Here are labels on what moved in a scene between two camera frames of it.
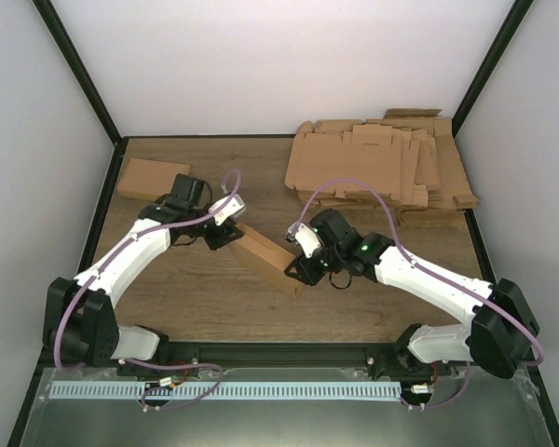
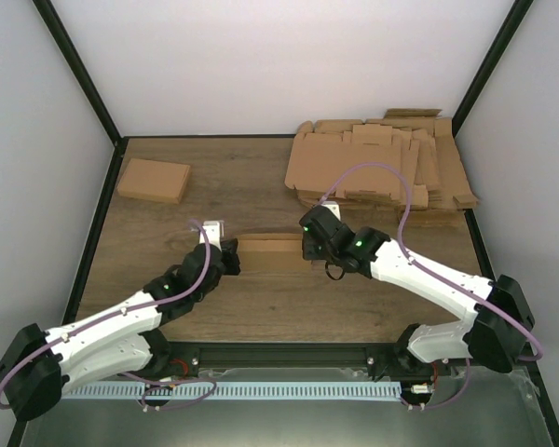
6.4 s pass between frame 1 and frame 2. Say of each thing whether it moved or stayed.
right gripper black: moved
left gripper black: moved
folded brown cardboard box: stayed
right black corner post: stayed
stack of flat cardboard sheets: stayed
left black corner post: stayed
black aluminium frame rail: stayed
